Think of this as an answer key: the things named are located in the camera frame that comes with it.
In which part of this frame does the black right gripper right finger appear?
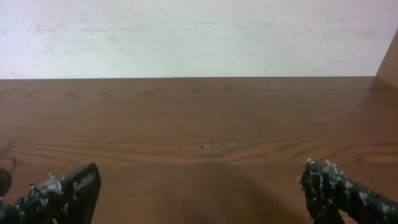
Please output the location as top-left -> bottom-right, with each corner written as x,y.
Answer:
298,159 -> 397,224

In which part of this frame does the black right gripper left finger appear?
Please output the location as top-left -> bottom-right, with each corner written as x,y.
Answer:
1,162 -> 101,224

